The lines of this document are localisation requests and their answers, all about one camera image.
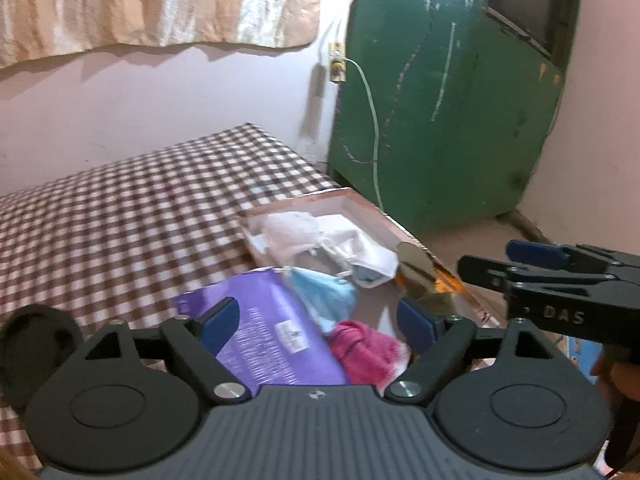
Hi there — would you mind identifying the orange tissue packet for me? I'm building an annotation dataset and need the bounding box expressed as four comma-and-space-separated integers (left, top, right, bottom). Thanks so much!
434, 264, 465, 294

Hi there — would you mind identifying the wall power socket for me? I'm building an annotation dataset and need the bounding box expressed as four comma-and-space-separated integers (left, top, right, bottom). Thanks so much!
329, 42, 347, 84

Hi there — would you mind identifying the blue surgical mask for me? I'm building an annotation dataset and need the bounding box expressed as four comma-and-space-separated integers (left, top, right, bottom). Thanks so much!
282, 266, 358, 335

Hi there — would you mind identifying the white respirator mask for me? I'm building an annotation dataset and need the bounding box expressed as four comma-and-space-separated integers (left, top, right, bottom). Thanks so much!
316, 214, 398, 288

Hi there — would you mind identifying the olive green sponge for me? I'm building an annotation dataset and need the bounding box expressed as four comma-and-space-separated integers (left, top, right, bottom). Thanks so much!
397, 242, 456, 316

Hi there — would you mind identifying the purple wet wipes pack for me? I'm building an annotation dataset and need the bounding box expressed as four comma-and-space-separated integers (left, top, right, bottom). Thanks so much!
174, 268, 349, 393

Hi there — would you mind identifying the brown checkered tablecloth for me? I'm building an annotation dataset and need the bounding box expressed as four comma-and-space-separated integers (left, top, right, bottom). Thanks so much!
0, 122, 342, 470

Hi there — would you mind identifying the person's right hand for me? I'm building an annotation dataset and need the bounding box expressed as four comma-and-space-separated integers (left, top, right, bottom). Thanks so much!
589, 346, 640, 408

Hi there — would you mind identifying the pink striped sock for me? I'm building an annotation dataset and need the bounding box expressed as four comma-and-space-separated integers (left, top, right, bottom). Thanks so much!
328, 320, 411, 393

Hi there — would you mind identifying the green wooden door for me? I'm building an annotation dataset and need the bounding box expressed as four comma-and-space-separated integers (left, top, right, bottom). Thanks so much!
329, 0, 580, 235

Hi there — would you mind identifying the white knitted sock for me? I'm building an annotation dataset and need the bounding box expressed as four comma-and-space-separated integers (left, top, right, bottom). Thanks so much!
262, 211, 320, 264

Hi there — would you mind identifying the white wall cable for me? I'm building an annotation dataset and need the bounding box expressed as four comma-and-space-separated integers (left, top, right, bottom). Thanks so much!
319, 0, 385, 212

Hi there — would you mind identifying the pink cardboard box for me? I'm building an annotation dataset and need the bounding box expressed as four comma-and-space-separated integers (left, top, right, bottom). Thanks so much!
240, 188, 500, 339

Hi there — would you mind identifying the beige wall curtain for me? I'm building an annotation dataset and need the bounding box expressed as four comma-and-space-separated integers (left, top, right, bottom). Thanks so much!
1, 0, 320, 67

